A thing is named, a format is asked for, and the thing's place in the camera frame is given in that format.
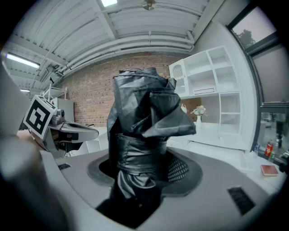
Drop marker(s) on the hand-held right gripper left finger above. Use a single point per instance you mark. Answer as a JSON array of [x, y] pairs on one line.
[[105, 167]]

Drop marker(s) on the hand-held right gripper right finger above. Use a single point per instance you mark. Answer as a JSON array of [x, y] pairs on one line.
[[178, 170]]

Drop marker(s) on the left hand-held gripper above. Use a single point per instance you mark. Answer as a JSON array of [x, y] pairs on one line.
[[37, 117]]

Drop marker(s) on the black cloth bundle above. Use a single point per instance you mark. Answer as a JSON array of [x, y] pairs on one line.
[[140, 117]]

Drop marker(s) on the white desk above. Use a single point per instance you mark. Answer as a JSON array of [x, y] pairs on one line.
[[210, 135]]

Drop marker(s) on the white cabinet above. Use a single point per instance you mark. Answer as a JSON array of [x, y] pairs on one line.
[[66, 110]]

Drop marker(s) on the white vase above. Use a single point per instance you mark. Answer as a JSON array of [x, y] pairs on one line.
[[198, 123]]

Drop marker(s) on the pale flower bouquet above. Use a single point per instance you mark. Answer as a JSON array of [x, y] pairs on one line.
[[199, 111]]

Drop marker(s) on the person's grey t-shirt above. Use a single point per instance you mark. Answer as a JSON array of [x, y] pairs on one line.
[[20, 169]]

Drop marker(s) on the clear bottle blue cap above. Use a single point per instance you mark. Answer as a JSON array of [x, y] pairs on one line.
[[256, 148]]

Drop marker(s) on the red book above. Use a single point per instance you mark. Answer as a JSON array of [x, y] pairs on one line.
[[269, 170]]

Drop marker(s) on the red drink bottle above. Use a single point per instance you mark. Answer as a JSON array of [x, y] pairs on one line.
[[268, 149]]

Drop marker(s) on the long ceiling light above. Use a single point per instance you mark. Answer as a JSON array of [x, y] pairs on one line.
[[22, 60]]

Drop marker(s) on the clear bottle green label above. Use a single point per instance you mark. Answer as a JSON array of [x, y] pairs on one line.
[[274, 151]]

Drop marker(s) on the white shelf hutch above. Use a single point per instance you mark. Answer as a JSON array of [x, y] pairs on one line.
[[225, 74]]

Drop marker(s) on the square ceiling light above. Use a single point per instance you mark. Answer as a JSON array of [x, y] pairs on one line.
[[108, 2]]

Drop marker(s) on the round ceiling fixture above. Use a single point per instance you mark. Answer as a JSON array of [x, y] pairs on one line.
[[149, 4]]

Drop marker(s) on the white metal shelf frame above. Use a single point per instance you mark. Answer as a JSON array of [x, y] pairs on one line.
[[55, 90]]

